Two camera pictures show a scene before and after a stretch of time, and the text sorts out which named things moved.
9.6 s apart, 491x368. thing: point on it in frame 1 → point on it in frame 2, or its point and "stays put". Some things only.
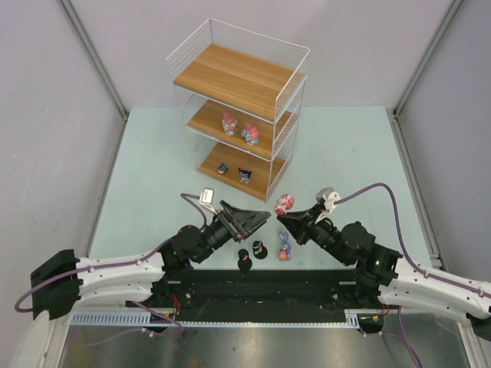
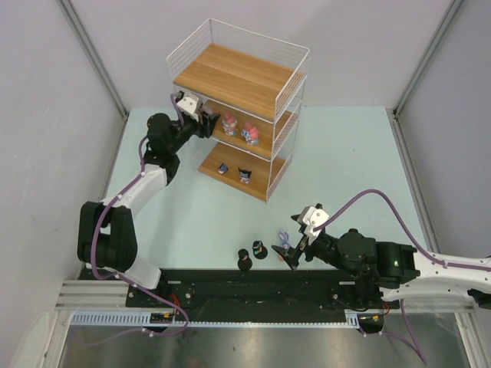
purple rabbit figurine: [285, 252] stays put
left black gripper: [231, 222] → [205, 125]
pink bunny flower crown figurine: [229, 125] stays put
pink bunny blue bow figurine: [250, 134] stays put
